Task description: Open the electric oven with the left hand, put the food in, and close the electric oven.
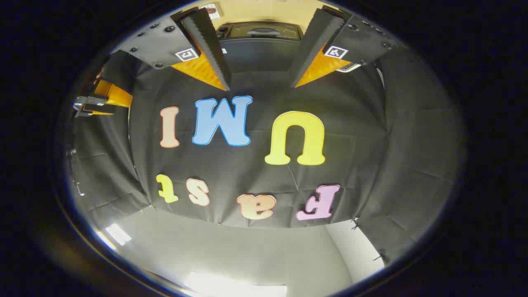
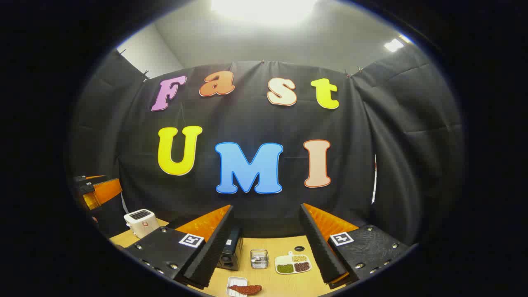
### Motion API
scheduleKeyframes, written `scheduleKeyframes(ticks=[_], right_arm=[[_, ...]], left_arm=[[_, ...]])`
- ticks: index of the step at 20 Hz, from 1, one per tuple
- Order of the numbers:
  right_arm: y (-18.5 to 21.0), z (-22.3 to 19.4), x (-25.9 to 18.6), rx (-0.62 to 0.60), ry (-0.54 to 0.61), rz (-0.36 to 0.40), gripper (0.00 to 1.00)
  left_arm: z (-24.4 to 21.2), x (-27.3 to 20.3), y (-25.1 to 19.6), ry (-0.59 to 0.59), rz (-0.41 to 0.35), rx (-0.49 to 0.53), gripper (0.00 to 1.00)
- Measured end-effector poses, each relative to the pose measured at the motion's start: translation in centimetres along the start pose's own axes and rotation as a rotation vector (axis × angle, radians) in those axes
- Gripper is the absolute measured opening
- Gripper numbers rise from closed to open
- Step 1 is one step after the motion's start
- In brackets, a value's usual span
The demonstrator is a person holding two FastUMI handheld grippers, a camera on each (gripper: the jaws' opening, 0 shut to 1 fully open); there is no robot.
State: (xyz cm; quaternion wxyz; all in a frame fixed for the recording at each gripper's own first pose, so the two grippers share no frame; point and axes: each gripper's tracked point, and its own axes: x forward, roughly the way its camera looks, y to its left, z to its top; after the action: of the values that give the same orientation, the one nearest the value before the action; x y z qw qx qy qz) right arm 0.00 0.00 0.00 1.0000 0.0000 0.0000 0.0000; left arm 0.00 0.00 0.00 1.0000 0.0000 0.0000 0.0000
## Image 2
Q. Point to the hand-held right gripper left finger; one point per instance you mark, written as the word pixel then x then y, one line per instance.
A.
pixel 214 251

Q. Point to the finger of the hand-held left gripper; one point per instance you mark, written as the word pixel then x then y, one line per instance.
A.
pixel 107 190
pixel 82 180

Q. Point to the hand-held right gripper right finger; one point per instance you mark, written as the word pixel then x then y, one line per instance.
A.
pixel 319 247

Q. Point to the black electric oven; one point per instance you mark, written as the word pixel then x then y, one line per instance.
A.
pixel 231 247

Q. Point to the reddish brown meat piece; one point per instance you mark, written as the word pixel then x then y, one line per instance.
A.
pixel 246 289

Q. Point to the white divided plate with beans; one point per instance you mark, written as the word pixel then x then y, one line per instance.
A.
pixel 293 264

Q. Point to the small white ribbed tray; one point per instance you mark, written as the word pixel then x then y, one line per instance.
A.
pixel 236 281

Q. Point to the small clear glass container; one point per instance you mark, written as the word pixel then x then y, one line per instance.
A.
pixel 259 259

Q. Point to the white toaster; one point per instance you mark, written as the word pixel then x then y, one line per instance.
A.
pixel 141 222

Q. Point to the black backdrop cloth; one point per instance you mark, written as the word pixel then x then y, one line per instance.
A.
pixel 371 123

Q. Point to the small ceiling light panel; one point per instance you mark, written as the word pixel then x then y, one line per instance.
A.
pixel 394 44

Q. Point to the large ceiling light panel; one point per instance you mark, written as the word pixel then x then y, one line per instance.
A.
pixel 264 8

